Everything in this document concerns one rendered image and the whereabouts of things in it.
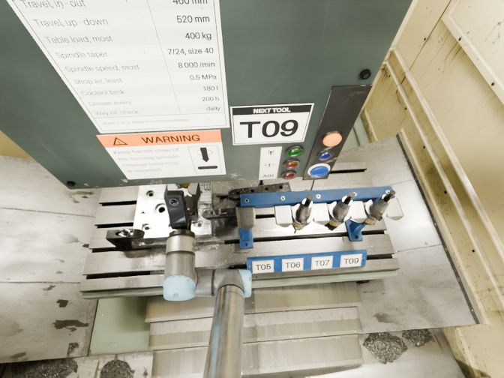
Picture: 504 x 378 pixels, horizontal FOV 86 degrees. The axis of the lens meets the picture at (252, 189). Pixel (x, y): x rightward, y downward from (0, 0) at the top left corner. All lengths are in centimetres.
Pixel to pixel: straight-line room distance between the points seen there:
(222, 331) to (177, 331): 61
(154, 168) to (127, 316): 107
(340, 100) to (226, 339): 51
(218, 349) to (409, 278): 94
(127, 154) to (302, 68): 26
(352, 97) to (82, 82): 29
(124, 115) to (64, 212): 129
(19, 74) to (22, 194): 136
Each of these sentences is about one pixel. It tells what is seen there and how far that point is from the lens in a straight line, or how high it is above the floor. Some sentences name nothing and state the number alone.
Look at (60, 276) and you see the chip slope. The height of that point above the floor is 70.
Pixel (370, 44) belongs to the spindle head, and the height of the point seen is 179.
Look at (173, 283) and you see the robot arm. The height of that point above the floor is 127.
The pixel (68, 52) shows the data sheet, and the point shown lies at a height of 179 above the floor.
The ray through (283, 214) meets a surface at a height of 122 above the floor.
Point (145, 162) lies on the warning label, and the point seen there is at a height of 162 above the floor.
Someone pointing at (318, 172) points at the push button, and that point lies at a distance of 45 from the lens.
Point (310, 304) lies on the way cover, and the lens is 124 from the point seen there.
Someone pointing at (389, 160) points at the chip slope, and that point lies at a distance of 156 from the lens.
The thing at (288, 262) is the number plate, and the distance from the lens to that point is 105.
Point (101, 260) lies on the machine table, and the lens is 122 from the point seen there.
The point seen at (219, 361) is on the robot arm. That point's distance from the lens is 62.
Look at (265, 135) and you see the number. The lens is 37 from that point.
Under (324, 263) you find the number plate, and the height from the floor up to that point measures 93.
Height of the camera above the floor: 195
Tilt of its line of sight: 61 degrees down
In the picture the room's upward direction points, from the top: 2 degrees clockwise
